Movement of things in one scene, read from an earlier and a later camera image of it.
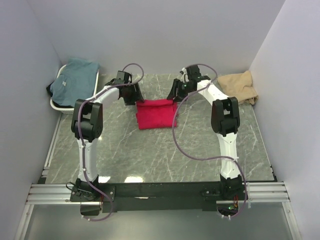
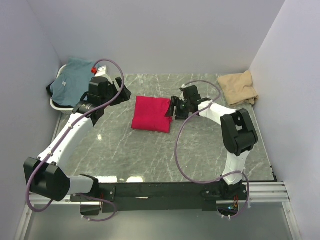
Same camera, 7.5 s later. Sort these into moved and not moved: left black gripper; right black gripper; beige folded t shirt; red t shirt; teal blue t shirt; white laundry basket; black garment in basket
Moved: left black gripper; right black gripper; red t shirt
Not moved: teal blue t shirt; white laundry basket; beige folded t shirt; black garment in basket
